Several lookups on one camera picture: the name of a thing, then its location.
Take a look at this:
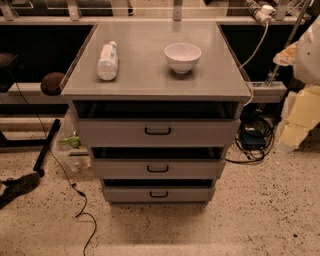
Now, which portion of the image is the black floor cable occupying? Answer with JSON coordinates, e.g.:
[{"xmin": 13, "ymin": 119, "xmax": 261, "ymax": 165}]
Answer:
[{"xmin": 13, "ymin": 83, "xmax": 98, "ymax": 256}]

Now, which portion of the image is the black cable bundle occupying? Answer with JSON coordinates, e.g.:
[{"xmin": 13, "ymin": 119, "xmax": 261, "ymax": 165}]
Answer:
[{"xmin": 225, "ymin": 111, "xmax": 277, "ymax": 166}]

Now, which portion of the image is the black metal bar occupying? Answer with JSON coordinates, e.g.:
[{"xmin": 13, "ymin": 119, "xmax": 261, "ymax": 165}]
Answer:
[{"xmin": 33, "ymin": 119, "xmax": 60, "ymax": 177}]

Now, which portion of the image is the grey drawer cabinet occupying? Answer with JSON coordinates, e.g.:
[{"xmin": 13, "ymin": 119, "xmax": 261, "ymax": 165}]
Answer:
[{"xmin": 59, "ymin": 21, "xmax": 252, "ymax": 205}]

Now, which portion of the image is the brown round ball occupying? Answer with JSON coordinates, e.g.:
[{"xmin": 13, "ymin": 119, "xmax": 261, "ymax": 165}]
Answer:
[{"xmin": 40, "ymin": 72, "xmax": 64, "ymax": 96}]

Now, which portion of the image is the black cloth on floor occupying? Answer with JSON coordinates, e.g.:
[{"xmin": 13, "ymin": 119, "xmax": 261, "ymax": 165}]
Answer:
[{"xmin": 0, "ymin": 173, "xmax": 40, "ymax": 209}]

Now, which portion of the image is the silver metal pole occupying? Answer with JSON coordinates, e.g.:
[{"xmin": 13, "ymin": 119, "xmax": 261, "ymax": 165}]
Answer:
[{"xmin": 263, "ymin": 0, "xmax": 313, "ymax": 88}]

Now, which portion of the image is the clear plastic bag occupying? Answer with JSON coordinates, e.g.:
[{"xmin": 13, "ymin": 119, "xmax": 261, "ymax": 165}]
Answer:
[{"xmin": 53, "ymin": 109, "xmax": 91, "ymax": 171}]

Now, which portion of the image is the blue electronic box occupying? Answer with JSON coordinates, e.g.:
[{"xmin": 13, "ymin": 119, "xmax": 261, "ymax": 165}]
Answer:
[{"xmin": 239, "ymin": 130, "xmax": 266, "ymax": 150}]

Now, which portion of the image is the white power strip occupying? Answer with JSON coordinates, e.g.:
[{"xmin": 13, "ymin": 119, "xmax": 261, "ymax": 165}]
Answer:
[{"xmin": 245, "ymin": 0, "xmax": 275, "ymax": 24}]

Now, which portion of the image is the white plastic bottle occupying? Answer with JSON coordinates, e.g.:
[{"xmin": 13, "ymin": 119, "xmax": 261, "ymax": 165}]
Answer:
[{"xmin": 97, "ymin": 41, "xmax": 118, "ymax": 81}]

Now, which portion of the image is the grey bottom drawer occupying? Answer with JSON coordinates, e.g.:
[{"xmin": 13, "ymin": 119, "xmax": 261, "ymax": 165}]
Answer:
[{"xmin": 102, "ymin": 186, "xmax": 215, "ymax": 203}]

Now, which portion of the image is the grey top drawer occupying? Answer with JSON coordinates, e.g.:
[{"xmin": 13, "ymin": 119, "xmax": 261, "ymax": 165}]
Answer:
[{"xmin": 76, "ymin": 120, "xmax": 240, "ymax": 147}]

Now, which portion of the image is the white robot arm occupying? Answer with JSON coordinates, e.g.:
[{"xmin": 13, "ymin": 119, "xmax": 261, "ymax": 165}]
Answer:
[{"xmin": 273, "ymin": 16, "xmax": 320, "ymax": 153}]

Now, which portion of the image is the white ceramic bowl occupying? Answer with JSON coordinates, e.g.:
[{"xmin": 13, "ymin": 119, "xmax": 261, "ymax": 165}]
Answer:
[{"xmin": 164, "ymin": 43, "xmax": 202, "ymax": 74}]

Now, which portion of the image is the white power cable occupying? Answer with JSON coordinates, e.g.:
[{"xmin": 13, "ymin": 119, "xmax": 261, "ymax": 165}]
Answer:
[{"xmin": 238, "ymin": 20, "xmax": 270, "ymax": 108}]

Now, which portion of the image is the grey middle drawer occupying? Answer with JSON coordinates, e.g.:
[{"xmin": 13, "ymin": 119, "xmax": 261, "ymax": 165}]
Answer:
[{"xmin": 91, "ymin": 159, "xmax": 226, "ymax": 179}]

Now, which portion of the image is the grey drawer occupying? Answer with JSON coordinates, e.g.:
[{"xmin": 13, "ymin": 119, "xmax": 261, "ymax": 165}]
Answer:
[
  {"xmin": 76, "ymin": 120, "xmax": 240, "ymax": 147},
  {"xmin": 91, "ymin": 159, "xmax": 226, "ymax": 179},
  {"xmin": 102, "ymin": 186, "xmax": 215, "ymax": 203}
]

